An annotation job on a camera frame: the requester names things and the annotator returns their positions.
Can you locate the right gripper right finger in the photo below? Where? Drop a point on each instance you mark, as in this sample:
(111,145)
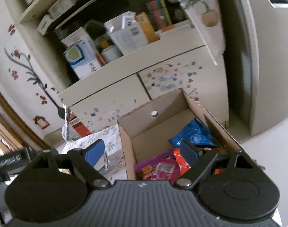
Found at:
(200,161)

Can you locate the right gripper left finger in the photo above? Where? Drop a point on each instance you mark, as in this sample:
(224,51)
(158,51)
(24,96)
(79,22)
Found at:
(84,160)

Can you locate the orange red snack packet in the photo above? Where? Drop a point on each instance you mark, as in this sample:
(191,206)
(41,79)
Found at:
(181,160)

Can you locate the blue foil snack packet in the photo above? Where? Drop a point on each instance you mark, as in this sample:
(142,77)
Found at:
(196,133)

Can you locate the purple snack packet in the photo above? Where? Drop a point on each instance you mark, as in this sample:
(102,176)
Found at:
(166,155)

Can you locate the silver foil snack packet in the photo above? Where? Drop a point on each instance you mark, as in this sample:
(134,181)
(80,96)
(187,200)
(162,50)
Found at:
(103,164)

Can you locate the pink snack packet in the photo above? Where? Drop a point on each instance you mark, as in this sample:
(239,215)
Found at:
(164,169)

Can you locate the clear plastic bag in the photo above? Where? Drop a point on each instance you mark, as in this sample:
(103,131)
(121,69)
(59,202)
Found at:
(68,132)

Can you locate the floral white tablecloth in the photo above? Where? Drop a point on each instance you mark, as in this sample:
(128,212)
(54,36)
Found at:
(113,146)

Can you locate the red brown cardboard box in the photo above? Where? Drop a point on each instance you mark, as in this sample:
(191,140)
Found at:
(78,126)

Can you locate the open cardboard box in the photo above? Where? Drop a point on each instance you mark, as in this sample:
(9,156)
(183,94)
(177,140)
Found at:
(146,130)

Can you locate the white jar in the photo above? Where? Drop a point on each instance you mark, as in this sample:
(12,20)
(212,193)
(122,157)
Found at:
(111,53)

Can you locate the blue white carton box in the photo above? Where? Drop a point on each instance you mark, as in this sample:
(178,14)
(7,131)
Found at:
(81,53)

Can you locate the orange yellow box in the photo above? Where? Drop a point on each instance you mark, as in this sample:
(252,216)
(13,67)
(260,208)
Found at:
(147,27)

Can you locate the white open paper box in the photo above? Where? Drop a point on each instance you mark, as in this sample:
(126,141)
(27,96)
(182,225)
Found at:
(126,33)

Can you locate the small white box lower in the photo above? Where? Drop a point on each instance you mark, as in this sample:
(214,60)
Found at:
(44,24)

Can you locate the small white box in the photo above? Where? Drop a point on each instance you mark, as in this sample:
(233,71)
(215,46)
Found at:
(60,7)
(44,24)

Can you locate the colourful stacked books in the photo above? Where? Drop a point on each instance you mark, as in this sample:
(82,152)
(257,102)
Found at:
(158,10)

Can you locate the white refrigerator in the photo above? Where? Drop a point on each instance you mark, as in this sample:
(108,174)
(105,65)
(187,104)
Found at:
(256,60)

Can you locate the cream cabinet with stickers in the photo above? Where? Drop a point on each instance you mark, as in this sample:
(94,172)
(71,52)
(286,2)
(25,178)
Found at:
(120,86)

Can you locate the plant print hanging cloth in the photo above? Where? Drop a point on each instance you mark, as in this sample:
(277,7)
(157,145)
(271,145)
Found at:
(206,17)

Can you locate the small white box upper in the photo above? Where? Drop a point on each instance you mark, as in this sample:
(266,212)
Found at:
(60,7)

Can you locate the wooden door frame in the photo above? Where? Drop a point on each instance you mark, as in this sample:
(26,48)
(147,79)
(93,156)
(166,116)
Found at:
(19,134)

